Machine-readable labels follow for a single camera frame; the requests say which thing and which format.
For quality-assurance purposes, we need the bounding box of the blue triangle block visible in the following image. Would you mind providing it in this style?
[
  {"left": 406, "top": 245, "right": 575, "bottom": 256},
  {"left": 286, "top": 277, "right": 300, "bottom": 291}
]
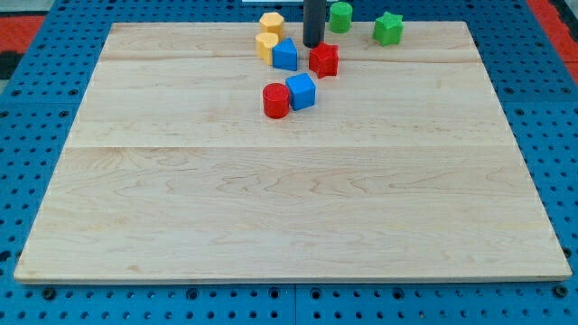
[{"left": 272, "top": 38, "right": 299, "bottom": 71}]

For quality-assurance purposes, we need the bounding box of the red cylinder block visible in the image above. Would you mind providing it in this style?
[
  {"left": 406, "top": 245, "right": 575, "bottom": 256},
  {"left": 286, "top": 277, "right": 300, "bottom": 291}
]
[{"left": 262, "top": 83, "right": 290, "bottom": 119}]

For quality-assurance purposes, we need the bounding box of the blue cube block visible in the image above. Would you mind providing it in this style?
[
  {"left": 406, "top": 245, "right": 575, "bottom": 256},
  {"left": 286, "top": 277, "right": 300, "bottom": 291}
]
[{"left": 285, "top": 73, "right": 316, "bottom": 110}]

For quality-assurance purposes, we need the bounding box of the red star block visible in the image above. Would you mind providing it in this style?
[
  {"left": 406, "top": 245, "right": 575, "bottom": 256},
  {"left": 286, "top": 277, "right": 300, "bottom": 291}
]
[{"left": 309, "top": 42, "right": 340, "bottom": 79}]

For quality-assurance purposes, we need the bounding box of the light wooden board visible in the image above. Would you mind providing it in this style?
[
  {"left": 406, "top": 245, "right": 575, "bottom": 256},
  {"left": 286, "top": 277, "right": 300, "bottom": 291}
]
[{"left": 14, "top": 22, "right": 572, "bottom": 284}]

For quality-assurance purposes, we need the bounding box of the yellow heart block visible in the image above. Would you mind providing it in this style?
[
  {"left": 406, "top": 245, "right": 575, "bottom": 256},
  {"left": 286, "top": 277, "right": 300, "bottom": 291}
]
[{"left": 255, "top": 32, "right": 279, "bottom": 66}]

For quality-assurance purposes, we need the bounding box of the yellow hexagon block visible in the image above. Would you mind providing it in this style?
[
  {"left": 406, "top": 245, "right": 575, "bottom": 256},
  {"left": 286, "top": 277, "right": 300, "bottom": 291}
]
[{"left": 259, "top": 12, "right": 284, "bottom": 40}]

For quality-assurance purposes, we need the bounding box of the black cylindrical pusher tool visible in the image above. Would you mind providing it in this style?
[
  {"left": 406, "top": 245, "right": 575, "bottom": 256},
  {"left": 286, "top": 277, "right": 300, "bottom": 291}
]
[{"left": 303, "top": 0, "right": 326, "bottom": 49}]

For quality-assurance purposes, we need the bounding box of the green cylinder block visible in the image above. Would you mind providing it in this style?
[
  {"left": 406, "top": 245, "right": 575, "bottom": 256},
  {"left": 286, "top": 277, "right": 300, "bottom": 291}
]
[{"left": 330, "top": 2, "right": 353, "bottom": 33}]

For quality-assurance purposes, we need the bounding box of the green star block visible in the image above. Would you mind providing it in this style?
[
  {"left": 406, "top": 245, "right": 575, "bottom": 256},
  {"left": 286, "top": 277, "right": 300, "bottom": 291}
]
[{"left": 372, "top": 12, "right": 404, "bottom": 46}]

